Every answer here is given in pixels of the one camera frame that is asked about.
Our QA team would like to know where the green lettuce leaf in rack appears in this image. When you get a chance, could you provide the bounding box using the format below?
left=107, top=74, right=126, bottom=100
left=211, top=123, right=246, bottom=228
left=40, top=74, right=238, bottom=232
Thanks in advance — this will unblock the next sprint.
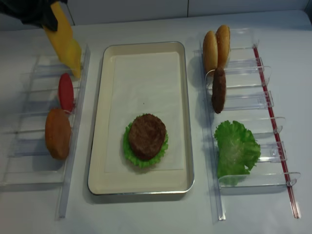
left=214, top=120, right=261, bottom=178

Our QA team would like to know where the clear acrylic rack right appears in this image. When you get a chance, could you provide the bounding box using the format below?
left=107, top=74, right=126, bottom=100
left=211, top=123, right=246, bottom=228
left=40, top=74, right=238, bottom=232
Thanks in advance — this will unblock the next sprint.
left=195, top=29, right=301, bottom=221

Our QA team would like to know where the cream metal baking tray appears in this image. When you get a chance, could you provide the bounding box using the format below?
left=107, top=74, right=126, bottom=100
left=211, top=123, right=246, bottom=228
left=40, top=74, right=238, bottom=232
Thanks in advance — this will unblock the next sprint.
left=87, top=41, right=194, bottom=195

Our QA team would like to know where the tan bun half rear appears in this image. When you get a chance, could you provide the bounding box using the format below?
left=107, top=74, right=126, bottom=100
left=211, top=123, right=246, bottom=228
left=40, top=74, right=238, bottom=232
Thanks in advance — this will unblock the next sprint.
left=215, top=25, right=231, bottom=68

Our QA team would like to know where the black gloved hand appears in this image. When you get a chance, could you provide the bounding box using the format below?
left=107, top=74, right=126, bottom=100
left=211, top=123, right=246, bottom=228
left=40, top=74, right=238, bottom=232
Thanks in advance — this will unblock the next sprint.
left=0, top=0, right=58, bottom=32

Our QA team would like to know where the red tomato slice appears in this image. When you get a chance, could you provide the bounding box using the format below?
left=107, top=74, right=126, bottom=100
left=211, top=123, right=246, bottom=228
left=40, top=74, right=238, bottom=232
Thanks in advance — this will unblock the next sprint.
left=58, top=73, right=74, bottom=112

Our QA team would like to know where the brown meat patty upright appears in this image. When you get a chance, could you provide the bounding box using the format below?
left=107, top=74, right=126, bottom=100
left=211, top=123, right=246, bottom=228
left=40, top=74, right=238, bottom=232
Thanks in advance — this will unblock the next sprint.
left=212, top=67, right=226, bottom=114

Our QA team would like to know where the yellow cheese slice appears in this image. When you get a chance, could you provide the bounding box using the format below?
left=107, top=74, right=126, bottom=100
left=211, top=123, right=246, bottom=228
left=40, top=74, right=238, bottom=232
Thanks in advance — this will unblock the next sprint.
left=43, top=2, right=82, bottom=79

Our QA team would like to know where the clear acrylic rack left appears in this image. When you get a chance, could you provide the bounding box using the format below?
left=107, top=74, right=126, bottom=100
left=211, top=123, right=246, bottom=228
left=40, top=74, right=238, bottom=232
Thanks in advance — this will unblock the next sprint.
left=0, top=45, right=91, bottom=218

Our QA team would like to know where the clear acrylic rack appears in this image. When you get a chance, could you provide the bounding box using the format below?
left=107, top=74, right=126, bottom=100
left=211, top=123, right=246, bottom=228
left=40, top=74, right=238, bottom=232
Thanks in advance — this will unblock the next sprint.
left=0, top=45, right=91, bottom=218
left=195, top=29, right=301, bottom=221

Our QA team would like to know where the green lettuce under patty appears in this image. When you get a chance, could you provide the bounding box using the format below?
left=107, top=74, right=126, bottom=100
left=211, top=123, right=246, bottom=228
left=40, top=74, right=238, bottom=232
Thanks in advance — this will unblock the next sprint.
left=122, top=119, right=169, bottom=168

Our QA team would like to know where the white parchment paper sheet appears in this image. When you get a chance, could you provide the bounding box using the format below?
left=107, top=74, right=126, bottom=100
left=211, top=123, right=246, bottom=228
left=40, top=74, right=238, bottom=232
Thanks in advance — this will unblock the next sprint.
left=105, top=52, right=186, bottom=172

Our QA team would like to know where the tan bun half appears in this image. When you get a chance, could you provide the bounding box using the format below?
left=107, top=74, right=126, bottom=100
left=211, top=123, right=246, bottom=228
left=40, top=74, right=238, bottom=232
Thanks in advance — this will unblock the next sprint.
left=215, top=25, right=231, bottom=68
left=203, top=31, right=218, bottom=73

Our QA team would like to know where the tan bun half front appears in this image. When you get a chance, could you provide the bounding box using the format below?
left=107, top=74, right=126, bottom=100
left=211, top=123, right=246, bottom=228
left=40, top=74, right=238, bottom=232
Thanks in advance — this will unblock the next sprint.
left=203, top=31, right=218, bottom=73

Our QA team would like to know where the brown meat patty on lettuce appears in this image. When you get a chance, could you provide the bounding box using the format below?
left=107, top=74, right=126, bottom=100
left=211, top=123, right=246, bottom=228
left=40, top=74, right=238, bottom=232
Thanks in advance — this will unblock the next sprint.
left=128, top=114, right=166, bottom=161

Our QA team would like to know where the brown bun half left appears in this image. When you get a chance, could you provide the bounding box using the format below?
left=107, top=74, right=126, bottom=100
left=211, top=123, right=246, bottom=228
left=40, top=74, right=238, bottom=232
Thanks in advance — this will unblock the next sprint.
left=45, top=109, right=71, bottom=160

